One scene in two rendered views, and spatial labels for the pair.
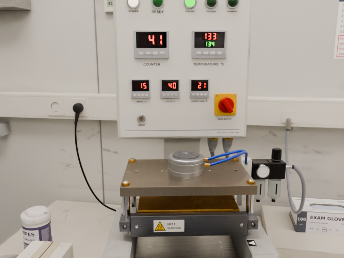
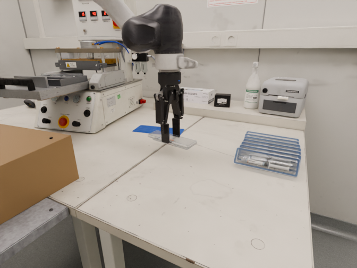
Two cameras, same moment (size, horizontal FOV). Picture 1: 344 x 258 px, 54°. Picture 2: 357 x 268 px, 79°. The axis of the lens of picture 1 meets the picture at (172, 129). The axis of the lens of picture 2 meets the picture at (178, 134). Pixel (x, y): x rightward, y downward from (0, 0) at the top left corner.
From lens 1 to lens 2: 0.93 m
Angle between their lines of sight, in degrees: 18
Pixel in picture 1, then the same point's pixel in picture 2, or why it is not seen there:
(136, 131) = (84, 36)
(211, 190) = (85, 50)
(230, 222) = (92, 64)
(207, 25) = not seen: outside the picture
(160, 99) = (91, 21)
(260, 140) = not seen: hidden behind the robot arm
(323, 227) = (186, 98)
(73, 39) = not seen: hidden behind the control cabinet
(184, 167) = (82, 43)
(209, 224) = (84, 64)
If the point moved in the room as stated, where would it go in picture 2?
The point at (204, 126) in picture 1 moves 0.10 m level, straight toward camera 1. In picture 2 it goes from (110, 34) to (97, 33)
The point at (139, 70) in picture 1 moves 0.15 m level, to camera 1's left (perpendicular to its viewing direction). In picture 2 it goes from (81, 7) to (59, 8)
